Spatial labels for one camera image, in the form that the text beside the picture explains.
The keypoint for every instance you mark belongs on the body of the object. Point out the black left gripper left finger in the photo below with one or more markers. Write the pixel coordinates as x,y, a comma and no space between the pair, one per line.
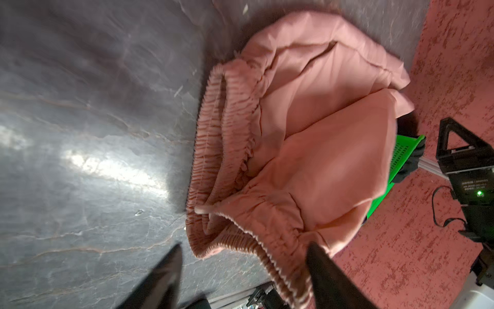
161,288

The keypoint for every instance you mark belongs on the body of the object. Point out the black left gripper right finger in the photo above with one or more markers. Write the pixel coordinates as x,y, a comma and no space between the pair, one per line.
332,289

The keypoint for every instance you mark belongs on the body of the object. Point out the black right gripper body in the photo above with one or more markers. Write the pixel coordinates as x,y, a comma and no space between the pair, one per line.
467,161

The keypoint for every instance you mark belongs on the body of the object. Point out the pink drawstring shorts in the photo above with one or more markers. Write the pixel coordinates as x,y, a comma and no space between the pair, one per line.
294,142

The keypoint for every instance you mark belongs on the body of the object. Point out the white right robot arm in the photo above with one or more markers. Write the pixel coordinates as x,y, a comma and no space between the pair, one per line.
477,292

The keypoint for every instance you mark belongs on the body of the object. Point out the black shorts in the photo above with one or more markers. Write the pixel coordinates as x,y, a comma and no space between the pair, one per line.
408,126

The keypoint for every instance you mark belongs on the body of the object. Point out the green plastic basket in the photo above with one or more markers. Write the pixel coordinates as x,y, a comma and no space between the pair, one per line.
403,148

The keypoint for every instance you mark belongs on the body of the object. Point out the right aluminium corner post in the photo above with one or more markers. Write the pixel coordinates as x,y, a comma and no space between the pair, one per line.
431,166

